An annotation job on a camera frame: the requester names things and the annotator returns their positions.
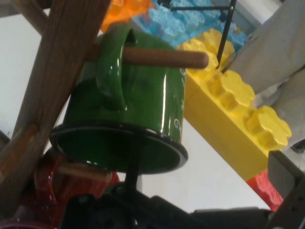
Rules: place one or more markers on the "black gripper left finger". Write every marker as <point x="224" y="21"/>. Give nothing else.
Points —
<point x="107" y="212"/>

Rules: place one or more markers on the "red giant building block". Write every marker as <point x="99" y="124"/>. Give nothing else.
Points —
<point x="264" y="188"/>

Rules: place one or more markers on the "big orange toy block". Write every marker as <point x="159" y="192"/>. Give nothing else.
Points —
<point x="124" y="12"/>

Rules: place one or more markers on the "big light blue toy block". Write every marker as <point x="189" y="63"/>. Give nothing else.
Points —
<point x="186" y="19"/>

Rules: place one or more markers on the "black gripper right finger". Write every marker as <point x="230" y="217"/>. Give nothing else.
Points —
<point x="286" y="176"/>

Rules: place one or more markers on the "brown wooden mug tree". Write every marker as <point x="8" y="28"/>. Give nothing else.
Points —
<point x="59" y="52"/>

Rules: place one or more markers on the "red ceramic mug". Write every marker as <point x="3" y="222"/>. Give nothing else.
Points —
<point x="71" y="190"/>

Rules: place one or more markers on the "big yellow toy block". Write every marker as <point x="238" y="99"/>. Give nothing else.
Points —
<point x="226" y="119"/>

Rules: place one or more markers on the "green enamel mug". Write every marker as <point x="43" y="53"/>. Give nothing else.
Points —
<point x="143" y="95"/>

